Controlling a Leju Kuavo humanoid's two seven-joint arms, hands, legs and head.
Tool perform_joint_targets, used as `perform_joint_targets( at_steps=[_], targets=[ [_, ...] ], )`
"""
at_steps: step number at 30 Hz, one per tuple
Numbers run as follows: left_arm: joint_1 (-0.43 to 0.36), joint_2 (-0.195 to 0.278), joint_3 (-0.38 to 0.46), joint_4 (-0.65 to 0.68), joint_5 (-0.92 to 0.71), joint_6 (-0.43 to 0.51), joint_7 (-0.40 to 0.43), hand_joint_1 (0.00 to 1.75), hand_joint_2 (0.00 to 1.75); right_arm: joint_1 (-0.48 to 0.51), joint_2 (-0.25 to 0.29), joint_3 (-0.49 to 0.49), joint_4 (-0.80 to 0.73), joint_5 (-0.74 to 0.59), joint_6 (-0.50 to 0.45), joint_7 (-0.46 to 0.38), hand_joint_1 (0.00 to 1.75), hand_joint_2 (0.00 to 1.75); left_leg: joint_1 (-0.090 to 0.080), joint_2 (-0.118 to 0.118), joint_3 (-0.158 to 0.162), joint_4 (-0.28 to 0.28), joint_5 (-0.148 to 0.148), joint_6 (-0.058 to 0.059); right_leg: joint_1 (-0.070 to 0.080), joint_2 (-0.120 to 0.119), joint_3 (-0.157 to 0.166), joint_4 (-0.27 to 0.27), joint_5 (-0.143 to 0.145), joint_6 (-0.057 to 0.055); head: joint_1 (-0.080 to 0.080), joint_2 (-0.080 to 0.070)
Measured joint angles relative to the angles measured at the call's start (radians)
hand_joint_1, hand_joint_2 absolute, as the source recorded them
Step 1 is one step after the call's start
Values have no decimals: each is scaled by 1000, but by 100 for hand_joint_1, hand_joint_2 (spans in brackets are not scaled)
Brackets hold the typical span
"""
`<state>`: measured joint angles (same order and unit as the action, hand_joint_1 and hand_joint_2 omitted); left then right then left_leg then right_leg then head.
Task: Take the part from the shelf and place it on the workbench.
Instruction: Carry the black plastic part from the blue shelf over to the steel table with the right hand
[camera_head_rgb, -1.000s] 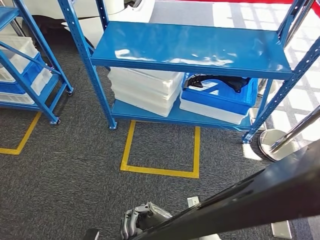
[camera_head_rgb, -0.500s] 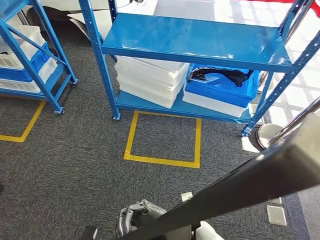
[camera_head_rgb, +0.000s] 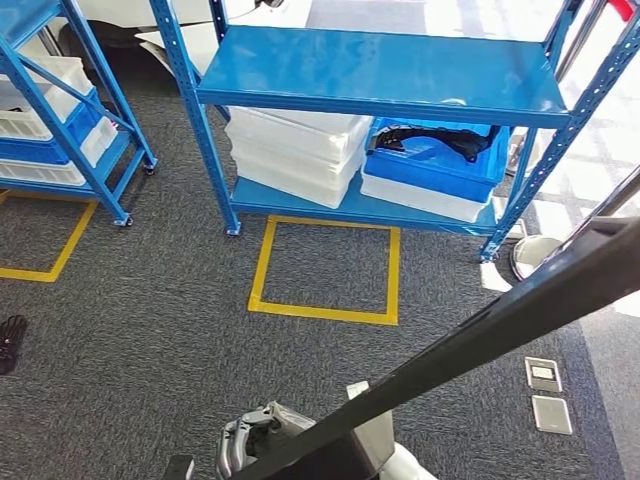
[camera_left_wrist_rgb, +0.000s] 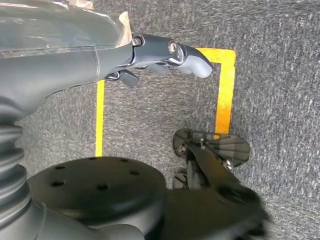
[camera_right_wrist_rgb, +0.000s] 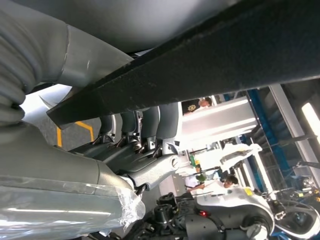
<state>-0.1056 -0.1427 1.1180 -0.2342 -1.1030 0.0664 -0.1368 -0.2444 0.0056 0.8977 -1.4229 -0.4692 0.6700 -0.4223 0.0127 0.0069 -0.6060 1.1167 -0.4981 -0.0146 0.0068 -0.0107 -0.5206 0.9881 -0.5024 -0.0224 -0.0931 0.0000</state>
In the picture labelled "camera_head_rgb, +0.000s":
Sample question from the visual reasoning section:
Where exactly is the black plastic plate holder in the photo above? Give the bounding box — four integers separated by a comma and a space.
232, 215, 640, 480

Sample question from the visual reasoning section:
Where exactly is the blue steel shelf rack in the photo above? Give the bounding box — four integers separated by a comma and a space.
0, 0, 158, 230
147, 0, 640, 264

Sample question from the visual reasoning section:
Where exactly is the black plastic car part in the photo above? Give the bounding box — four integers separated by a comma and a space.
374, 124, 502, 164

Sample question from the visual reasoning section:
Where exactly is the yellow floor tape square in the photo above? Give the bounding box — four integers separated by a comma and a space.
247, 214, 402, 328
0, 190, 100, 285

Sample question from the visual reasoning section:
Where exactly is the blue plastic crate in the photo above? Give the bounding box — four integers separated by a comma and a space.
361, 117, 512, 205
0, 92, 103, 167

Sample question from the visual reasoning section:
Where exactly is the chrome stanchion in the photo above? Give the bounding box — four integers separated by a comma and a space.
509, 162, 640, 284
503, 0, 610, 179

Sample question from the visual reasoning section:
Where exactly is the white car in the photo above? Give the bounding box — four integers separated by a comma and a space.
47, 0, 313, 77

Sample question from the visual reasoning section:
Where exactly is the steel floor socket cover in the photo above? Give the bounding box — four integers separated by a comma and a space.
531, 395, 574, 437
524, 356, 564, 394

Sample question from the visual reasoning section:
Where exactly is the white ribbed plastic crate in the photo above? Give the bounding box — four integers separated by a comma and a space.
0, 56, 95, 142
0, 117, 119, 189

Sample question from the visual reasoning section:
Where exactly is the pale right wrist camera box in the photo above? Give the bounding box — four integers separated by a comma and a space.
346, 380, 397, 473

